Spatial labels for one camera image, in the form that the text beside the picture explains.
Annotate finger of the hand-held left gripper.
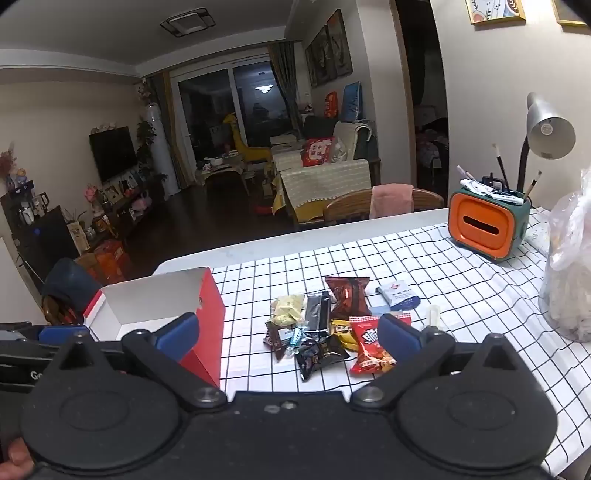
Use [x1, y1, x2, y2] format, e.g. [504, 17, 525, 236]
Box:
[38, 325, 93, 344]

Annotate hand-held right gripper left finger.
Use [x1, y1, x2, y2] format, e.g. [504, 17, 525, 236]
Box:
[55, 313, 228, 409]

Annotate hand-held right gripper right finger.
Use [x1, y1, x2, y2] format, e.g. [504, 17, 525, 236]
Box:
[351, 314, 520, 411]

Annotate bright red snack bag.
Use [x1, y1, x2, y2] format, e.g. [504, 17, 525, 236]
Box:
[348, 311, 413, 376]

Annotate red white cardboard box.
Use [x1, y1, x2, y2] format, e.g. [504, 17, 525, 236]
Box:
[83, 268, 227, 388]

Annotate white blue packet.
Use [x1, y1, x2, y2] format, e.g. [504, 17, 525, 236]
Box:
[375, 282, 420, 311]

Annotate yellow brown snack packet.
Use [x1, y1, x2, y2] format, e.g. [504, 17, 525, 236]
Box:
[330, 319, 358, 352]

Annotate dark red snack bag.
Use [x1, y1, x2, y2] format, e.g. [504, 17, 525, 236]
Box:
[324, 276, 372, 320]

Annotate black snack packet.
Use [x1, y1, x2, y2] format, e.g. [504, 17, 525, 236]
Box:
[294, 336, 351, 381]

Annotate silver black snack bar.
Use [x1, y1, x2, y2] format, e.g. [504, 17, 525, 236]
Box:
[302, 291, 333, 333]

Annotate brown triangular snack packet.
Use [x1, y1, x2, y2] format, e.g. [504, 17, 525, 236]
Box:
[263, 320, 296, 361]

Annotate small blue candy wrapper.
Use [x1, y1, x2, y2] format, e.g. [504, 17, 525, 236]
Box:
[284, 325, 308, 356]

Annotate pale yellow snack packet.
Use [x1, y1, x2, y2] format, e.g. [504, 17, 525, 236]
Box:
[270, 295, 306, 328]

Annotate person's left hand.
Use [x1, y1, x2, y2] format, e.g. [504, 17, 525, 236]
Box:
[0, 436, 35, 478]

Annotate dark blue jacket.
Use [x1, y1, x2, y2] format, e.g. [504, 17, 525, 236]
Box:
[44, 257, 105, 315]

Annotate white checkered tablecloth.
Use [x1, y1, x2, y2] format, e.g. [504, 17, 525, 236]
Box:
[203, 208, 591, 476]

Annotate orange carton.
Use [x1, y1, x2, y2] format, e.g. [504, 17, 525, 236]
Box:
[97, 254, 130, 283]
[92, 239, 125, 261]

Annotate black cabinet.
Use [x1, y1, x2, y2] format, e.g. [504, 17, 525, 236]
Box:
[0, 185, 81, 278]

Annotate white paper bag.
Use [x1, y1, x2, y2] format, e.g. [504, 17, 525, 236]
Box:
[67, 222, 89, 254]

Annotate dark television cabinet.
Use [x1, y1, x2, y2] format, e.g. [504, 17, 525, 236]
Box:
[83, 180, 167, 241]

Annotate orange green desk organizer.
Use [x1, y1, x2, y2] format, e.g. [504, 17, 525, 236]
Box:
[448, 187, 532, 263]

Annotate pink towel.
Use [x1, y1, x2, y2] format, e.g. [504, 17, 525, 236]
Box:
[369, 184, 415, 220]

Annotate wooden dining chair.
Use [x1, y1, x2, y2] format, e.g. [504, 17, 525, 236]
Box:
[323, 187, 446, 227]

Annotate coffee table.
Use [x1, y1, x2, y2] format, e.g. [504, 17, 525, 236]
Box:
[196, 154, 245, 185]

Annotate white marker pens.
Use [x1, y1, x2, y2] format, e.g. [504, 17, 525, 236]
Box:
[456, 165, 525, 205]

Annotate white dotted cloth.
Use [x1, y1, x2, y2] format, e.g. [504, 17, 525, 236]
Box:
[522, 208, 555, 254]

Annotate white tower air conditioner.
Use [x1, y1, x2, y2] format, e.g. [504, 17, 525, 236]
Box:
[141, 102, 178, 195]

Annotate sofa with cream cover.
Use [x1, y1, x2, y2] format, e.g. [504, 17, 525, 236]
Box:
[272, 150, 375, 224]

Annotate green potted plant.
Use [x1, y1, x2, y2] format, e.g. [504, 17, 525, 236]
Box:
[135, 119, 168, 182]

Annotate clear plastic bag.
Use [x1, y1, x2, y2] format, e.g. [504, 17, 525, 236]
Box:
[538, 168, 591, 343]

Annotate yellow giraffe toy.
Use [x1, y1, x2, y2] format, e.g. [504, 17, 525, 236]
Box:
[222, 111, 273, 164]

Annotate red printed cushion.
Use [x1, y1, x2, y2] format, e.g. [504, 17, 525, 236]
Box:
[301, 137, 338, 168]

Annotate dark green sofa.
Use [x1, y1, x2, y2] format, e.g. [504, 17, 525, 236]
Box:
[302, 115, 378, 162]

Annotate glass balcony door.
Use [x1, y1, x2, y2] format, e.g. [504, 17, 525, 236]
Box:
[178, 60, 287, 162]

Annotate blue cushion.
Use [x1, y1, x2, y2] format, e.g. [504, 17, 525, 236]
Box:
[342, 82, 363, 123]

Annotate grey desk lamp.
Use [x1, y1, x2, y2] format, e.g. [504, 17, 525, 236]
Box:
[515, 91, 577, 195]

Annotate grey curtain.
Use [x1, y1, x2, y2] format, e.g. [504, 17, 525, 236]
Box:
[268, 41, 305, 139]

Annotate gold framed picture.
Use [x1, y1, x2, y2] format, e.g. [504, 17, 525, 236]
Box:
[465, 0, 526, 25]
[551, 0, 589, 26]

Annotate wall television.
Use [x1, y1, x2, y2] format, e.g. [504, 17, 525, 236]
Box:
[89, 126, 138, 184]

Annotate black handled brush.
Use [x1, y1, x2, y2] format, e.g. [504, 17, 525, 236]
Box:
[492, 143, 511, 192]

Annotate dark framed wall paintings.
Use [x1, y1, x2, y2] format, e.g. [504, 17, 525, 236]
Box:
[305, 9, 354, 88]

